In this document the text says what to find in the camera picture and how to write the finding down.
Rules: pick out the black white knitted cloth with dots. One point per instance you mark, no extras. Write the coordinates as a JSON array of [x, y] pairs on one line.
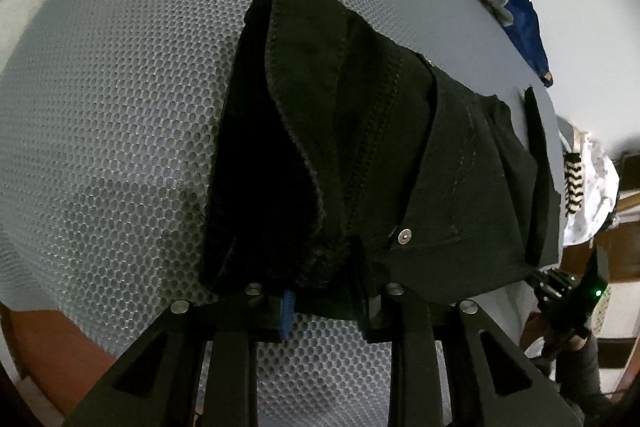
[[573, 182]]

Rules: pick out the grey honeycomb mesh mattress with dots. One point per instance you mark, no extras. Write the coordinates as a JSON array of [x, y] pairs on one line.
[[109, 117]]

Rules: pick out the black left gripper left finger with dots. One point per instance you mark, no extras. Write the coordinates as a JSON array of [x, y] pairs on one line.
[[193, 366]]

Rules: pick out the person's right hand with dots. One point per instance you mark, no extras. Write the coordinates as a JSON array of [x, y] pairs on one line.
[[537, 327]]

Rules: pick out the brown wooden bed frame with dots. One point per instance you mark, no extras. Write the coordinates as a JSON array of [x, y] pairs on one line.
[[50, 349]]

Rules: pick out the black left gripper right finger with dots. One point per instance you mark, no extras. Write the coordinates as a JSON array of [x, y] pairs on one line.
[[454, 366]]

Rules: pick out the black denim pants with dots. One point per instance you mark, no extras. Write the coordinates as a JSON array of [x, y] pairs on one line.
[[344, 162]]

